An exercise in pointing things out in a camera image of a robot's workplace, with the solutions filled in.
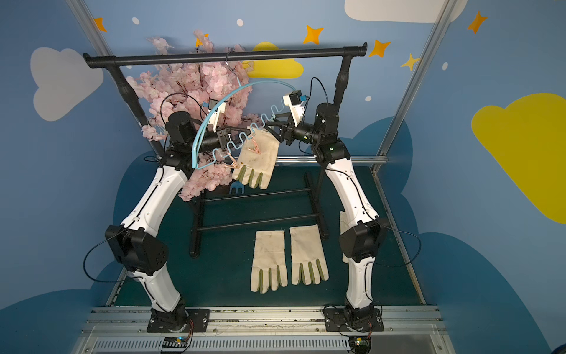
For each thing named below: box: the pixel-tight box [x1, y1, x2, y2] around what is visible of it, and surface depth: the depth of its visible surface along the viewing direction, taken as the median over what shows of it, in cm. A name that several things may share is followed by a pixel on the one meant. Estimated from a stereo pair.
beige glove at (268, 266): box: [250, 230, 288, 294], surface depth 89 cm
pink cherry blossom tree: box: [126, 30, 262, 201], surface depth 64 cm
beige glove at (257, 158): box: [232, 126, 281, 190], surface depth 79 cm
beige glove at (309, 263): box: [289, 224, 330, 286], surface depth 90 cm
